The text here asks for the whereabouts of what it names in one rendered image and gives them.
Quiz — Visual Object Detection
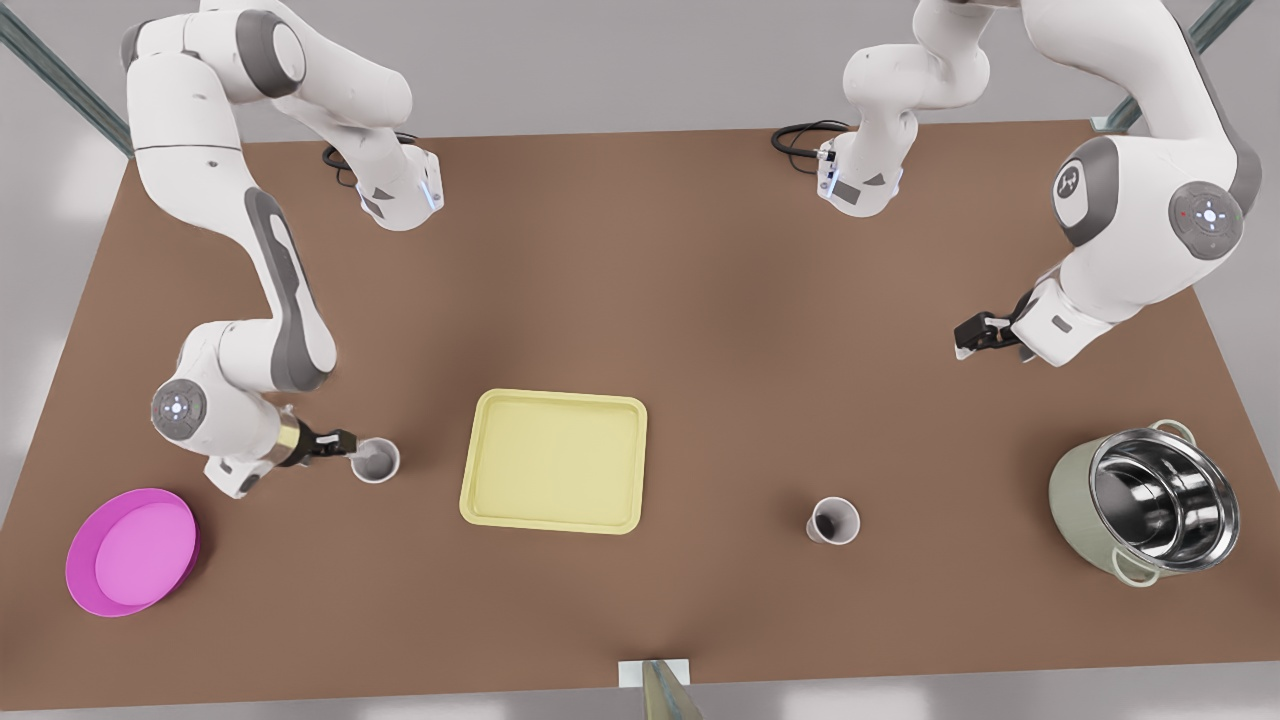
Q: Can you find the white IKEA cup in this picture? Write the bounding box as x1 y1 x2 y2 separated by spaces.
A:
350 437 402 486
806 496 862 547

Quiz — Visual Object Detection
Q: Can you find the yellow rectangular tray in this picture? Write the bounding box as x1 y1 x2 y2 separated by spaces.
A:
459 389 649 536

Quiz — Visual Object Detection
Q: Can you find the pink round plate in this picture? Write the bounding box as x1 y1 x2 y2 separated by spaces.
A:
65 488 202 618

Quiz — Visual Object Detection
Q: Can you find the green steel pot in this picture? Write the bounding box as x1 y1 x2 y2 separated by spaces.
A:
1048 420 1242 588

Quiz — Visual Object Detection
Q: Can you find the black cable loop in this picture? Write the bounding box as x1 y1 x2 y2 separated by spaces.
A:
322 132 421 191
771 120 853 179

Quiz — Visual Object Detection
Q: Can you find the silver frame post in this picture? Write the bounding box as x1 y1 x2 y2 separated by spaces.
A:
641 659 704 720
0 8 135 160
1104 0 1257 133

